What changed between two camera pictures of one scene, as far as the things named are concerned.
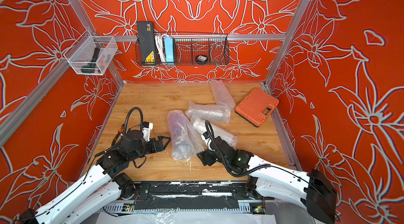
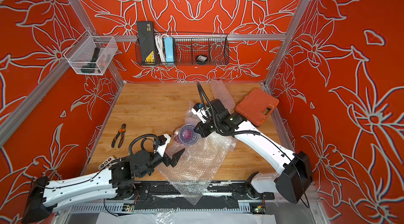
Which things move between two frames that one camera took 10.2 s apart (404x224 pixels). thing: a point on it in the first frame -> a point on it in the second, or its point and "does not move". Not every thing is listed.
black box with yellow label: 146,34 does not move
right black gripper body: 212,158 -> 211,126
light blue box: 169,49 does not move
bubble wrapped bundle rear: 221,94 does not move
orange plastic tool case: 256,107 does not move
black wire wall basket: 188,49 does not move
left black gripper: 162,146 -> 175,158
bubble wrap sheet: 186,141 -> 199,163
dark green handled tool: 91,65 does not move
